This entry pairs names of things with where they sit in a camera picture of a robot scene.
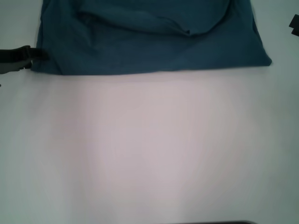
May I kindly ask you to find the blue t-shirt with pink print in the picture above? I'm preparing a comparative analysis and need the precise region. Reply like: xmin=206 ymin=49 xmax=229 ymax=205
xmin=30 ymin=0 xmax=273 ymax=76

